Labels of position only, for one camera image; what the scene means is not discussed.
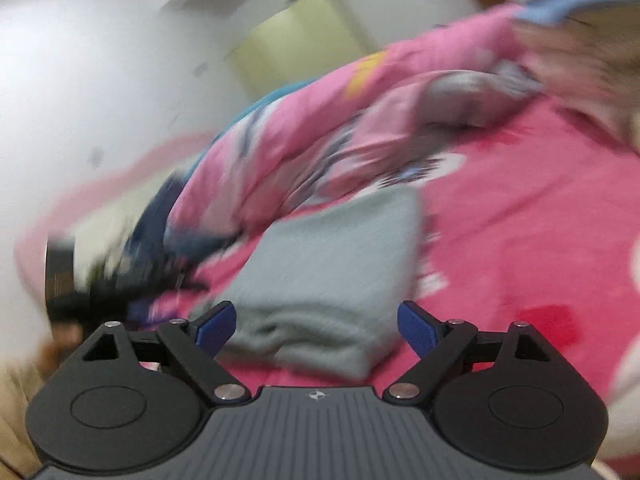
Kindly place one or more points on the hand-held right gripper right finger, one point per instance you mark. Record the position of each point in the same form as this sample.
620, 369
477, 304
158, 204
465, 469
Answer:
417, 332

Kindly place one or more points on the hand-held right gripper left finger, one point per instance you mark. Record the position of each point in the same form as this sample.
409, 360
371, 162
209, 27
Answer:
217, 331

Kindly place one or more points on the grey sweatpants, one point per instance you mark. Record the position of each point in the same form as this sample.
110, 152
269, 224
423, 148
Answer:
325, 270

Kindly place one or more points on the stack of folded clothes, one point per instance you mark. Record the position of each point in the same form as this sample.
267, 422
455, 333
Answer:
585, 50

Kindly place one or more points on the pink and white headboard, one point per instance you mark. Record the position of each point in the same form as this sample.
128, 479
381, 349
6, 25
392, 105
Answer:
100, 205

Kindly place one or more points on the light blue denim garment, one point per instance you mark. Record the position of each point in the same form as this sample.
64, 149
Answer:
155, 230

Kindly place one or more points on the person's beige clothing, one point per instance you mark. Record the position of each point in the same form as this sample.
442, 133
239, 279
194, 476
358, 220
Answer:
17, 410

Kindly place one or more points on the pink floral blanket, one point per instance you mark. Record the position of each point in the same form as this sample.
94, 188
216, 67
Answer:
525, 235

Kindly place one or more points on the pink patterned duvet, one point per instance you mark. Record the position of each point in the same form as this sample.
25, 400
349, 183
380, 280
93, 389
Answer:
325, 125

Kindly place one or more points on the pale green wardrobe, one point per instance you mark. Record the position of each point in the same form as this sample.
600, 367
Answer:
300, 40

